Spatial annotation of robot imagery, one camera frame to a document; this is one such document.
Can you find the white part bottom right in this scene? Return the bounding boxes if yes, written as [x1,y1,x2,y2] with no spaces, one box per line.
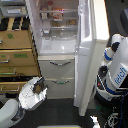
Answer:
[90,116,101,128]

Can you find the white fridge bottom drawer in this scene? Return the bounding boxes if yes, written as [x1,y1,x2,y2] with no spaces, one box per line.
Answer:
[45,78,74,99]

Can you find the white fridge drawer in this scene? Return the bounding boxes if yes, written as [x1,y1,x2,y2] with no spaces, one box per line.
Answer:
[45,78,74,99]
[38,55,75,79]

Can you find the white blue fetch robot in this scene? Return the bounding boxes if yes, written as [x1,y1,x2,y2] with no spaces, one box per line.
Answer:
[95,34,128,106]

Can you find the red food package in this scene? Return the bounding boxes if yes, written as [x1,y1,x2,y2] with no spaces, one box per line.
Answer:
[53,7,63,21]

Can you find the white fridge middle drawer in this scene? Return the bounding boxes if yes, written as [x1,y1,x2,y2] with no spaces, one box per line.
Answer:
[38,55,75,79]

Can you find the fridge glass shelf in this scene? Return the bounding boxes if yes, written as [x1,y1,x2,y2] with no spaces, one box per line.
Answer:
[41,25,77,33]

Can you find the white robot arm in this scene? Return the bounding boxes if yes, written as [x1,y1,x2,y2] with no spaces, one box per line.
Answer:
[0,77,48,128]

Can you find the grey box on cabinet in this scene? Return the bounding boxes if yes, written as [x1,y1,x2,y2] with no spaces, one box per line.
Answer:
[0,6,27,17]

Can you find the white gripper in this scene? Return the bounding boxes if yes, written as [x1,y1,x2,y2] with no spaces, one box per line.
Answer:
[18,77,48,110]

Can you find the wooden drawer cabinet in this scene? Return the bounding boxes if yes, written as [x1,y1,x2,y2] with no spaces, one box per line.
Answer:
[0,17,40,98]

